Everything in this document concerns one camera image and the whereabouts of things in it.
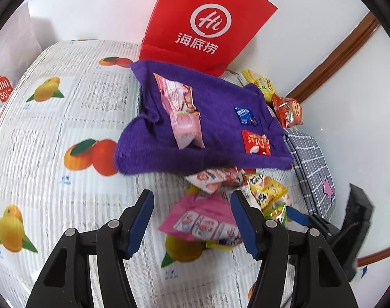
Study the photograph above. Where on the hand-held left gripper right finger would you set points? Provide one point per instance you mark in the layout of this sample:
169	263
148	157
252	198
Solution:
246	224

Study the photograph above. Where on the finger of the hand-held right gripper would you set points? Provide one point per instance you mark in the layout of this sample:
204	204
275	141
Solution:
296	215

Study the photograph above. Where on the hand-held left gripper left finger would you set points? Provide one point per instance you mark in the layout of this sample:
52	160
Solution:
140	224

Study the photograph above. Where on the green triangular snack packet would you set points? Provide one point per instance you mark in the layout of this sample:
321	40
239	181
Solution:
276	211

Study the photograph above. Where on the yellow triangular snack packet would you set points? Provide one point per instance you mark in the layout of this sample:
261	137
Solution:
265	189

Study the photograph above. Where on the pink strawberry snack packet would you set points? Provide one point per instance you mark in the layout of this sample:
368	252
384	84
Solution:
198	221

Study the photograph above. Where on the white pink snack packet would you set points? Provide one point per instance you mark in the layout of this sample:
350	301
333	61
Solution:
207	179

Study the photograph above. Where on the red small snack packet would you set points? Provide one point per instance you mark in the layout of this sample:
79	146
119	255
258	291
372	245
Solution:
255	142

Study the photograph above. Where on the blue small snack packet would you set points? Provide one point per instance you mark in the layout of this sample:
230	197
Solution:
244	115

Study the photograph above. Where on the pink peach snack packet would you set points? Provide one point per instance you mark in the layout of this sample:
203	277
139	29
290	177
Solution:
182	115

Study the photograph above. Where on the purple towel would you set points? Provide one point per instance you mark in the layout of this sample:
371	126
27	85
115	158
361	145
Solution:
214	102

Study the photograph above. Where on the grey plaid cloth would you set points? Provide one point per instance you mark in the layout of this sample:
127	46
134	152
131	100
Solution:
310	157

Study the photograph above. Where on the orange large snack bag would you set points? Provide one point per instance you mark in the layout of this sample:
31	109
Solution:
287	110

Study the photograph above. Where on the yellow large snack bag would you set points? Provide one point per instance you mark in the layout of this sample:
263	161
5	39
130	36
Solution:
259	81

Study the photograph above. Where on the white plastic shopping bag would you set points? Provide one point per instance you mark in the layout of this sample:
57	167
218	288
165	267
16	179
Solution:
9	54

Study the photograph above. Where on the red paper bag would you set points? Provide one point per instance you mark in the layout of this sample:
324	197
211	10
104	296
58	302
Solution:
188	6

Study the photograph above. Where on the wooden door frame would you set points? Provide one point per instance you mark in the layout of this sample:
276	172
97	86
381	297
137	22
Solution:
336	54

